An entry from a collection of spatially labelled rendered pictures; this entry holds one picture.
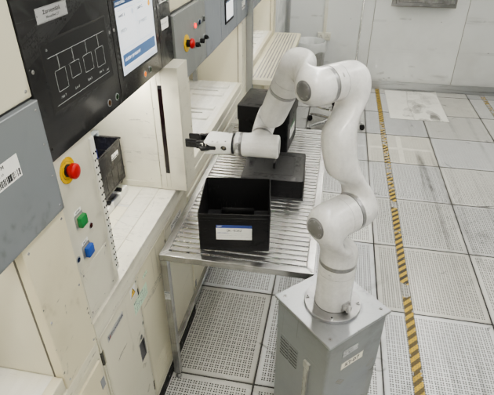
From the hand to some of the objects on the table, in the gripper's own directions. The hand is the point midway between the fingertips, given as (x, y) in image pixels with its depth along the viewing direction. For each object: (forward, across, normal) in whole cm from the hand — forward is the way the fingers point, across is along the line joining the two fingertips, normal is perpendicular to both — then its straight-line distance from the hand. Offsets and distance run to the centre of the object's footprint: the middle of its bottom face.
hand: (192, 139), depth 165 cm
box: (-15, -94, +43) cm, 104 cm away
